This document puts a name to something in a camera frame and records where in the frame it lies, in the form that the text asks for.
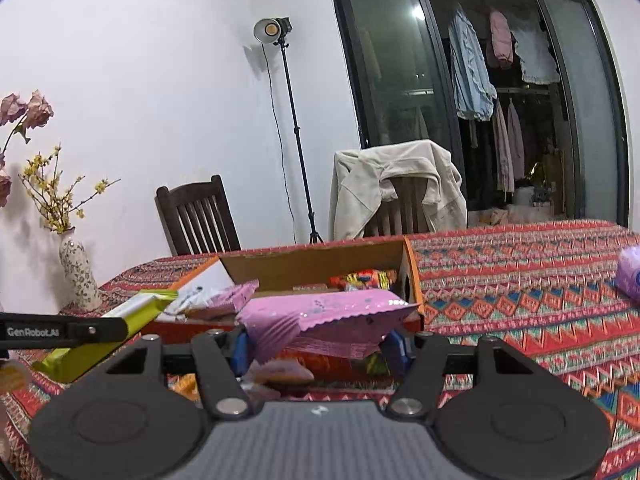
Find purple tissue pack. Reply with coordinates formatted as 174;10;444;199
615;246;640;303

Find pale clothes pile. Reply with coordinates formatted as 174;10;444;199
482;185;556;226

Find light power cable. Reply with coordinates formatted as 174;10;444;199
260;45;298;246

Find yellow flower branches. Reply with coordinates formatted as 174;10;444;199
19;144;122;235

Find hanging light blue shirt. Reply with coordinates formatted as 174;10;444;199
447;7;498;122

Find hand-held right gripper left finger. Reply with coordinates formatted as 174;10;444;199
102;329;252;421

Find pink artificial roses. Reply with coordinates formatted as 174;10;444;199
0;90;55;208

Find studio light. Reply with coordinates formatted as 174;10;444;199
252;16;292;46

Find green snack packet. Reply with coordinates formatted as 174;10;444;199
32;289;179;383

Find black light stand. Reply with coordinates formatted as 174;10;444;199
277;42;325;245

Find purple snack packet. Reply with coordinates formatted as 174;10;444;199
182;280;260;320

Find large red snack bag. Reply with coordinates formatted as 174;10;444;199
329;269;398;292

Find hanging pink garment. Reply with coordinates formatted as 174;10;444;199
487;9;515;70

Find hanging white garment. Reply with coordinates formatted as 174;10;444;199
510;20;561;86

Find black-framed sliding glass door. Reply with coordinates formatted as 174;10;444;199
327;0;631;231

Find dark wooden chair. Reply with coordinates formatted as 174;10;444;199
154;175;242;257

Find beige jacket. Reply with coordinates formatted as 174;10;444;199
328;140;468;241

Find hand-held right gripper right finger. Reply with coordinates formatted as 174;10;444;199
385;331;538;421

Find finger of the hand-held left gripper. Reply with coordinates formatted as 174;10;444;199
67;316;129;348

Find floral ceramic vase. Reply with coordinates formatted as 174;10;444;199
59;226;103;312

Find jacket-covered wooden chair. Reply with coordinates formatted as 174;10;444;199
362;175;431;237

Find white cracker packet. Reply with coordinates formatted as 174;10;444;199
172;285;221;317

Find pink snack packet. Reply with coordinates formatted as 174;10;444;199
235;290;421;365

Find orange cardboard box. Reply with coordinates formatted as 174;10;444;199
142;237;426;383

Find hanging long pink clothes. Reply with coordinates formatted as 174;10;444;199
492;100;526;196

